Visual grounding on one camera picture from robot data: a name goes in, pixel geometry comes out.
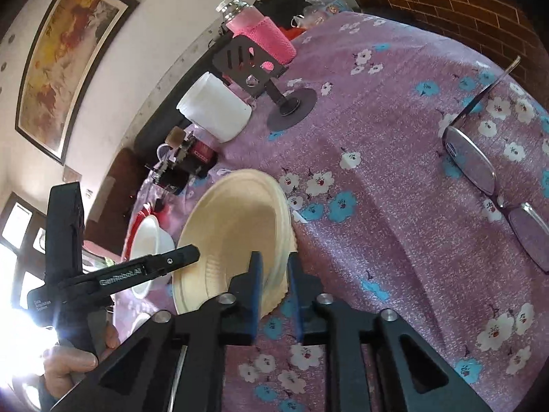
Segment small white foam bowl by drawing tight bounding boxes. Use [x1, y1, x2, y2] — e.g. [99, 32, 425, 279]
[128, 215, 177, 301]

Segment cream plastic bowl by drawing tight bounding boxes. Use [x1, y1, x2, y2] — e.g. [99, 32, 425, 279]
[172, 169, 298, 317]

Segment person left hand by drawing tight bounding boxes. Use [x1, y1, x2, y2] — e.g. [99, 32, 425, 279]
[44, 323, 120, 400]

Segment brown armchair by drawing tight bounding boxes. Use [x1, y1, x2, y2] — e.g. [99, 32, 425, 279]
[84, 148, 148, 261]

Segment small red glass dish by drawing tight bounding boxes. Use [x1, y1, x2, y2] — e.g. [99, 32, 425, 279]
[122, 202, 159, 261]

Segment black ink bottle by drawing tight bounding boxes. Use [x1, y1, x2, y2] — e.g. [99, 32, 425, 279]
[146, 160, 190, 196]

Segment dark jar with red label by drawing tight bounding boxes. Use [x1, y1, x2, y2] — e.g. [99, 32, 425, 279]
[166, 127, 218, 179]

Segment white plastic jar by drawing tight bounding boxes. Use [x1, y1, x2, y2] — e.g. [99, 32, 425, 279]
[177, 72, 252, 143]

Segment purple floral tablecloth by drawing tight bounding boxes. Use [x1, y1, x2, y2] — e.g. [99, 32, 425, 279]
[159, 12, 548, 411]

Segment black phone stand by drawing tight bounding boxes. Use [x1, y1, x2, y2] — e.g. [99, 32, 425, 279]
[212, 35, 317, 132]

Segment framed horse painting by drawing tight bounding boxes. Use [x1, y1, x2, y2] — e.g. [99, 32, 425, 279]
[15, 0, 140, 165]

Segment pink sleeved thermos bottle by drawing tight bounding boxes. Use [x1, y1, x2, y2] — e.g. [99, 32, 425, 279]
[216, 0, 297, 65]

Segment black sofa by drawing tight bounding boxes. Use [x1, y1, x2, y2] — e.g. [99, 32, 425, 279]
[132, 0, 336, 160]

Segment brick pattern wooden counter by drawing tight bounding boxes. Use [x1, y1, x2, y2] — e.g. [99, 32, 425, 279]
[355, 0, 548, 107]

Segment purple frame eyeglasses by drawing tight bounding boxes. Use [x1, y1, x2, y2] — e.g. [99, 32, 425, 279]
[442, 56, 548, 274]

